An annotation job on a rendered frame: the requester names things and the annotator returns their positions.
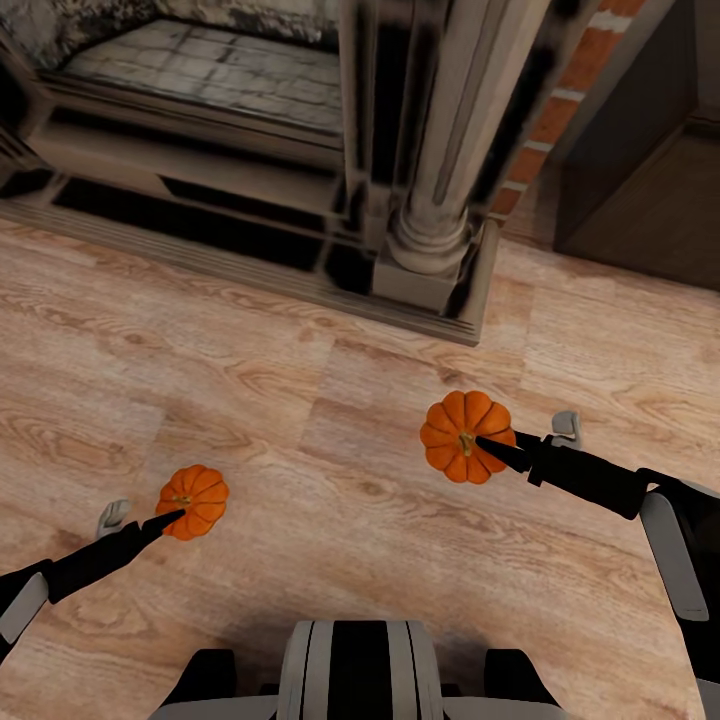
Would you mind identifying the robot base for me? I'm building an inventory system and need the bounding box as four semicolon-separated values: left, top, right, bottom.
148;649;572;720

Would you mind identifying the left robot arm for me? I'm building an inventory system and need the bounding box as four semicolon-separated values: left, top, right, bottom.
0;499;186;664

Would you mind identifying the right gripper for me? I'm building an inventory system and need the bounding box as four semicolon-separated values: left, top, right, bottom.
475;431;610;503

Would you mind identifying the pumpkin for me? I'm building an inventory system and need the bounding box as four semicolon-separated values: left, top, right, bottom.
420;391;516;485
156;465;229;542

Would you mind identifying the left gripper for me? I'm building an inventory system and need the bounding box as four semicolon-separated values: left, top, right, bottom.
76;510;186;587

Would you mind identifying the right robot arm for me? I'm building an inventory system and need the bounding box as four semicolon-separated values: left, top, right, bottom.
475;411;720;720

